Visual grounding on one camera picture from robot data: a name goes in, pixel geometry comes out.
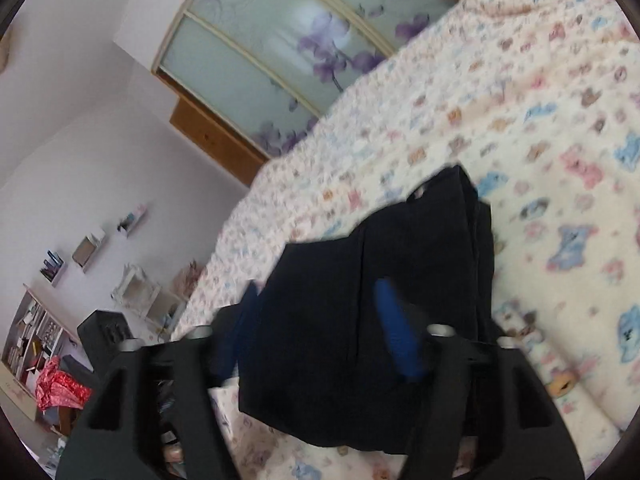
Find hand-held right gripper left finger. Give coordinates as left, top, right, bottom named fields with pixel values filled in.
left=55, top=280, right=262, bottom=480

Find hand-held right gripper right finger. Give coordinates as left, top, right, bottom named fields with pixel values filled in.
left=374, top=277, right=586, bottom=480

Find black pants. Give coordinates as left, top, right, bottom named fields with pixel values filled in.
left=212, top=164, right=506, bottom=453

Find white ornate rack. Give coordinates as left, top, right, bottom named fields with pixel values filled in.
left=112, top=264, right=189, bottom=332

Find red patterned bag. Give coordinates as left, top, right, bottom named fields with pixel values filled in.
left=34, top=355, right=94, bottom=412

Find wooden drawer unit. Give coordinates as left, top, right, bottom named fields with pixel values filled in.
left=169, top=96, right=268, bottom=188

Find white bookshelf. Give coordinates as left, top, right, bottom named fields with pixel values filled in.
left=0, top=284, right=82, bottom=413

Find printed fleece blanket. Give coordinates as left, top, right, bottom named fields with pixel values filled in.
left=160, top=0, right=640, bottom=480

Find floral glass-door wardrobe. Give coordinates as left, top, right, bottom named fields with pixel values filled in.
left=151, top=0, right=451, bottom=158

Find small white wall shelf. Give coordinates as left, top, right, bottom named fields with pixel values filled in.
left=72, top=229, right=107, bottom=274
left=117, top=203, right=149, bottom=237
left=39, top=250, right=69, bottom=287

